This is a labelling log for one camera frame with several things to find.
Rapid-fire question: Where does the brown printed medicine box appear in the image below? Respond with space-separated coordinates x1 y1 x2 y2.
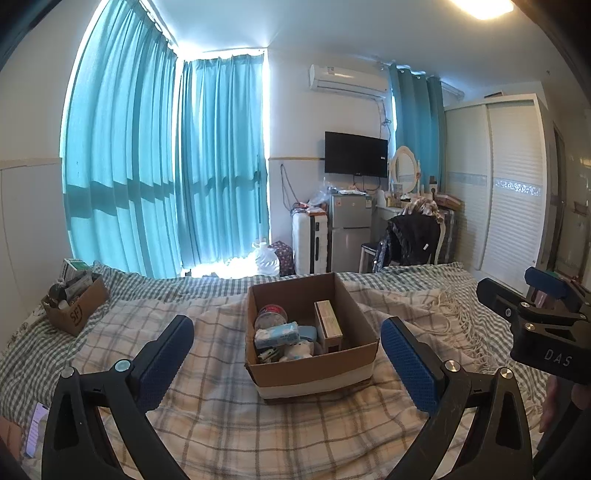
314 300 344 354

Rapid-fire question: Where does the white plush toy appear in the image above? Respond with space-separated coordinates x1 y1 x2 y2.
280 339 315 362

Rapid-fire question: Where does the blue white tissue pack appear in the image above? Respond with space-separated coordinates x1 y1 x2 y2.
253 322 300 350

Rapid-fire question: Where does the clear jar blue red label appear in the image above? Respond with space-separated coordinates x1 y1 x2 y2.
254 304 288 330

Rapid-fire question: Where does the chair with black jacket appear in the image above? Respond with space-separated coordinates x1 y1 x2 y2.
359 214 446 273

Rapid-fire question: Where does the green checked bed sheet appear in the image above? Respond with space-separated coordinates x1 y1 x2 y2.
0 261 551 480

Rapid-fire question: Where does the plaid beige blanket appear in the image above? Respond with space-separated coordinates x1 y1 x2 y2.
68 276 509 480

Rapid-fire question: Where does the white louvered wardrobe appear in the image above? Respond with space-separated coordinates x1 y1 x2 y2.
445 94 549 295

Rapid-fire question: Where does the small cardboard box with clutter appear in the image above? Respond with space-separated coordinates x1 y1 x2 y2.
41 273 109 337

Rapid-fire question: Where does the white dressing table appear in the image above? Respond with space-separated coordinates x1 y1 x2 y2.
373 206 403 232

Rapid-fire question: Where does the oval white vanity mirror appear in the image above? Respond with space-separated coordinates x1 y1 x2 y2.
390 146 421 194

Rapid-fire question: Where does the silver mini fridge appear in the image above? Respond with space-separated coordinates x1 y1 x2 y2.
329 194 373 272

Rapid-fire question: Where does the open brown cardboard box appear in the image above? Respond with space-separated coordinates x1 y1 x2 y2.
245 273 379 401

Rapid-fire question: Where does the white suitcase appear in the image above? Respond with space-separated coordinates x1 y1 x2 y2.
291 208 329 275

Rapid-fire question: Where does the narrow teal curtain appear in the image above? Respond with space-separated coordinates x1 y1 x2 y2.
389 64 446 191

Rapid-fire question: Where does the dark patterned bag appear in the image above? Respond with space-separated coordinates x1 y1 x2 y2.
270 241 296 277

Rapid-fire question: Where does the large clear water bottle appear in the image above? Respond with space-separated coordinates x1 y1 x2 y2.
253 242 280 277

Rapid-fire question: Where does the large teal window curtain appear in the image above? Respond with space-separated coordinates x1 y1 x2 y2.
60 1 270 279

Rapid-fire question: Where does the black wall television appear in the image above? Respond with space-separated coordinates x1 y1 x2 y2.
324 131 389 178

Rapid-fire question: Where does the white wall air conditioner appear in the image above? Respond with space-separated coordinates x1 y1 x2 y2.
308 64 390 99

